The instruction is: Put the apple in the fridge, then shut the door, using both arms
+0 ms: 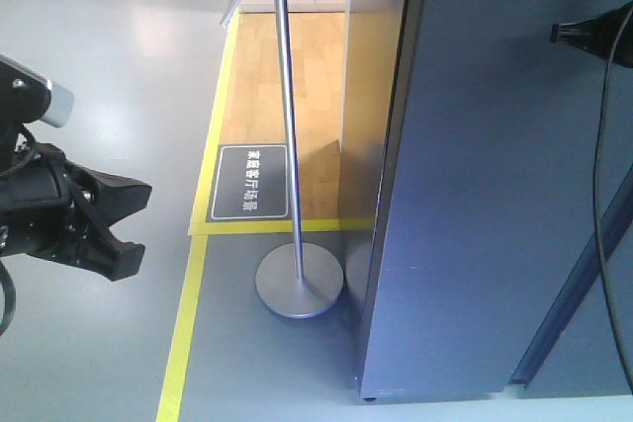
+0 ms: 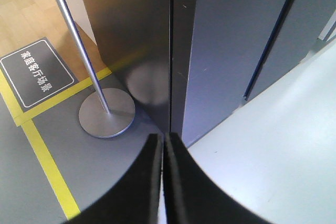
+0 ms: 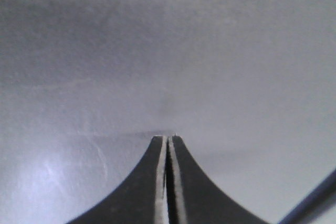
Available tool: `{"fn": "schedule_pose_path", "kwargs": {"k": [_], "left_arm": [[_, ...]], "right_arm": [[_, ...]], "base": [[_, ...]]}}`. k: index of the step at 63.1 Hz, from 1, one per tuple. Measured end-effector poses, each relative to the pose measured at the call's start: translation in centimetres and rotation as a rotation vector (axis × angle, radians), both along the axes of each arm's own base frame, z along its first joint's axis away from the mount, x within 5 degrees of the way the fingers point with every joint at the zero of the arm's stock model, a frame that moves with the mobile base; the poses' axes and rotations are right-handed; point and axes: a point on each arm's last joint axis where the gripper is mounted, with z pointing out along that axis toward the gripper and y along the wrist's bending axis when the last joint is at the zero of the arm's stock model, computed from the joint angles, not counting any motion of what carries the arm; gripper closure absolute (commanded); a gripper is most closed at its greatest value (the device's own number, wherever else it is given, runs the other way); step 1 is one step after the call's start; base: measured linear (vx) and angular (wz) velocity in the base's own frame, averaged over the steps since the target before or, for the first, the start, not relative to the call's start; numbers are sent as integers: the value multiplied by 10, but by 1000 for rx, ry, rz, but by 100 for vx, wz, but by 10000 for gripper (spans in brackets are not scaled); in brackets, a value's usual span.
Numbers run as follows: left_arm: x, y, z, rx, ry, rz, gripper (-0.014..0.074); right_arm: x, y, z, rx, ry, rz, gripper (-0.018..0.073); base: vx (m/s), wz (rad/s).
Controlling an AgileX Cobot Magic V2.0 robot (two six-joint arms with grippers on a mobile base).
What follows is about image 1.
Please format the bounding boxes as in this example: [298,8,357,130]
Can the black camera cable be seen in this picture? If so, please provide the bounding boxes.
[592,6,633,393]

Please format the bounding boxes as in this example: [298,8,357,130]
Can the black floor sign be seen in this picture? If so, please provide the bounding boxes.
[208,144,289,221]

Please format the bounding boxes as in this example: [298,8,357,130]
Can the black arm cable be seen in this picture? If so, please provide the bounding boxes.
[0,125,41,337]

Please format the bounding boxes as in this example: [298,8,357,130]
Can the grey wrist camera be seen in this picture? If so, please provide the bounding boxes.
[1,54,74,127]

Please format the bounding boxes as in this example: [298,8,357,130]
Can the dark grey fridge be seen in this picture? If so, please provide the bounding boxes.
[359,0,632,401]

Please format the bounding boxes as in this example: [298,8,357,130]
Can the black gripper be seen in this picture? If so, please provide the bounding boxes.
[1,142,152,281]

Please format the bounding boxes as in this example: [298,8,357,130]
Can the steel stanchion post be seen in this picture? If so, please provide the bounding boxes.
[220,0,344,319]

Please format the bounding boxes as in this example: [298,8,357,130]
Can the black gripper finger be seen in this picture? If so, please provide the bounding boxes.
[550,2,632,66]

